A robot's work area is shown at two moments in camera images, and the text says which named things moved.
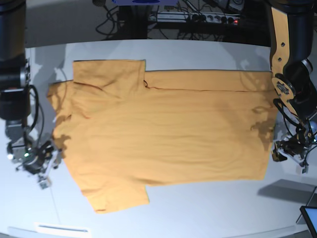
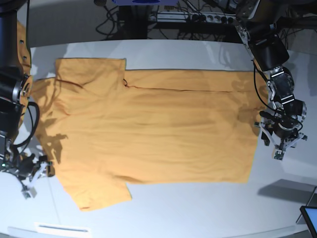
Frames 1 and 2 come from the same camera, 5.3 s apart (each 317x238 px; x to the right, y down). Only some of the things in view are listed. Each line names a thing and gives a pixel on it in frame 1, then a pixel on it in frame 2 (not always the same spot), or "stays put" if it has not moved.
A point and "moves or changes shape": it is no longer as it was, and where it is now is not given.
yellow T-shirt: x=122 y=128 moves or changes shape
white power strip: x=195 y=17 stays put
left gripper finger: x=56 y=146 -> x=43 y=158
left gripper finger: x=58 y=158 -> x=51 y=171
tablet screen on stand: x=309 y=213 stays put
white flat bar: x=63 y=228 stays put
